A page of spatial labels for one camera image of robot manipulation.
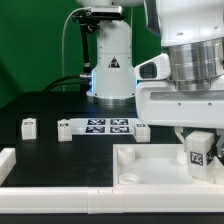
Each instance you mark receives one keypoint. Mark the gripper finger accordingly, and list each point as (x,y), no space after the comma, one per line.
(220,142)
(179,132)

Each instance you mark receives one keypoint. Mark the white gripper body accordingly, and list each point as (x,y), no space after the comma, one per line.
(159,103)

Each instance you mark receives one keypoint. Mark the white square tabletop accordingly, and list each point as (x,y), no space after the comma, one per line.
(156,164)

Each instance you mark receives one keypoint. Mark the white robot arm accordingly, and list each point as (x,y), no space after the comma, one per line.
(188,90)

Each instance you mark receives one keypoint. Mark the white U-shaped obstacle fence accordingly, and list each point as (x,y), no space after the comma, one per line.
(197,197)

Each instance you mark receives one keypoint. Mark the white fiducial marker sheet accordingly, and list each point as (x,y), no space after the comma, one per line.
(102,126)

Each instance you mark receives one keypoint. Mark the black camera on stand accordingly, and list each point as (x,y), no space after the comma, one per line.
(89,20)

